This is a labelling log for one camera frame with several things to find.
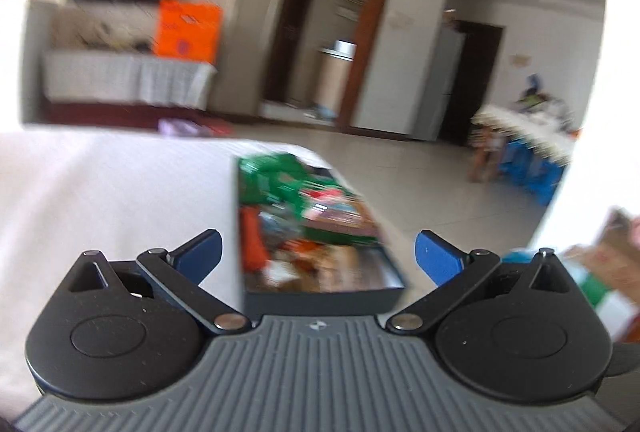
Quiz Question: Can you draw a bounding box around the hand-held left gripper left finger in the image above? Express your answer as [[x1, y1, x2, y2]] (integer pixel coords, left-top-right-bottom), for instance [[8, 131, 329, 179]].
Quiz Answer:
[[66, 228, 252, 335]]

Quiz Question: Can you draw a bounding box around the striped cracker bag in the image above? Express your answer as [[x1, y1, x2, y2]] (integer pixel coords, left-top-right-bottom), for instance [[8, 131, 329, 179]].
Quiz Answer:
[[299, 184, 381, 246]]

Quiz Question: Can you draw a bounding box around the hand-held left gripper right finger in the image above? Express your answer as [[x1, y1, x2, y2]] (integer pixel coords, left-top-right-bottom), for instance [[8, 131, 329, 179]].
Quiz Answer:
[[385, 228, 574, 335]]

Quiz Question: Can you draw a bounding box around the beige kitchen counter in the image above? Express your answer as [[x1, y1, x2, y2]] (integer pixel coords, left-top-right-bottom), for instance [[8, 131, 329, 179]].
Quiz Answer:
[[314, 46, 357, 113]]

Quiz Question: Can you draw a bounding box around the gold mooncake packet white label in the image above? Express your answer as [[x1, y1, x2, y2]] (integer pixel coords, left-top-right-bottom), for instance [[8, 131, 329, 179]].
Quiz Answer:
[[287, 243, 362, 289]]

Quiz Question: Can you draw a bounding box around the red flat tray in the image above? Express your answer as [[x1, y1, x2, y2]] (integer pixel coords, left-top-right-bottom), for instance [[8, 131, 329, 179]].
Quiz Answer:
[[199, 121, 234, 137]]

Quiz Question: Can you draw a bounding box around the silver refrigerator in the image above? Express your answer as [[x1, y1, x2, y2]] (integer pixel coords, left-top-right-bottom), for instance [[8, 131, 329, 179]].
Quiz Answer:
[[412, 26, 467, 143]]

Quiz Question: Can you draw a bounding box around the dark box with white inside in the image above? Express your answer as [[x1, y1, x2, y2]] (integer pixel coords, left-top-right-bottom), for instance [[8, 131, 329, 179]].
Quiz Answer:
[[234, 154, 409, 321]]

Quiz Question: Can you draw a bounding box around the dark wooden door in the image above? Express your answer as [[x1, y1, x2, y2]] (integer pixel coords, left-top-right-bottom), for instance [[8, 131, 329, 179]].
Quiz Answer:
[[274, 0, 322, 104]]

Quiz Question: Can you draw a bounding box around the white chest freezer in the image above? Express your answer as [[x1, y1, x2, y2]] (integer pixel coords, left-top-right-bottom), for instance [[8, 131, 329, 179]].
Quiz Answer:
[[0, 0, 33, 133]]

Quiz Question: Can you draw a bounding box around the dark wooden low cabinet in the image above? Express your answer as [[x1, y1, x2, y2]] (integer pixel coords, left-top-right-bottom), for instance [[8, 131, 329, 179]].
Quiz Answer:
[[44, 101, 212, 129]]

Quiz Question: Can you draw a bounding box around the purple pet bowl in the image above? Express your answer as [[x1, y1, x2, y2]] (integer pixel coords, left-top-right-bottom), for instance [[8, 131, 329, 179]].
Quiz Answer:
[[157, 117, 202, 136]]

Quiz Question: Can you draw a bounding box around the blue item on table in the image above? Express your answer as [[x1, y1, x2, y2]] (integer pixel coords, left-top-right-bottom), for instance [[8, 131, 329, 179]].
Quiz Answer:
[[522, 72, 544, 98]]

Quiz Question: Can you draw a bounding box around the green snack bag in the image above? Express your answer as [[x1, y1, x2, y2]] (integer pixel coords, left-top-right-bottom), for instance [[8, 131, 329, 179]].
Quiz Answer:
[[238, 154, 307, 209]]

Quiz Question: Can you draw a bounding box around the orange gift box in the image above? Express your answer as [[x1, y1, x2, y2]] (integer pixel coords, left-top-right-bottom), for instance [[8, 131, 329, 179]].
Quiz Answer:
[[152, 0, 224, 63]]

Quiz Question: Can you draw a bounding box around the blurred colourful box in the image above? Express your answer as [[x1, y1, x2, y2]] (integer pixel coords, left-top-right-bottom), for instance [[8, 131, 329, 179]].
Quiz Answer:
[[564, 206, 640, 344]]

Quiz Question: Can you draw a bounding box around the dining table with lace cloth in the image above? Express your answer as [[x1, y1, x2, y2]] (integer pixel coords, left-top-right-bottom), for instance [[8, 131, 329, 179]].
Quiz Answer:
[[467, 104, 577, 183]]

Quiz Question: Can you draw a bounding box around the blue plastic stool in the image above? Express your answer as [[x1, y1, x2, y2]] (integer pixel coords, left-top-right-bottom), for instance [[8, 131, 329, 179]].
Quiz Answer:
[[529, 151, 569, 208], [499, 139, 532, 186]]

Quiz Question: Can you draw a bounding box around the orange-red bar packet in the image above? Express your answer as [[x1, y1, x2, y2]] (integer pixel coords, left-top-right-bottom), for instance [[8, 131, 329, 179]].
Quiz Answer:
[[241, 206, 267, 271]]

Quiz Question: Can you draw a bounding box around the white lace cabinet cloth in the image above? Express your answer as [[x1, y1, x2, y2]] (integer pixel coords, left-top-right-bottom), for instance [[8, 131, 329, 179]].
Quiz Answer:
[[40, 49, 217, 111]]

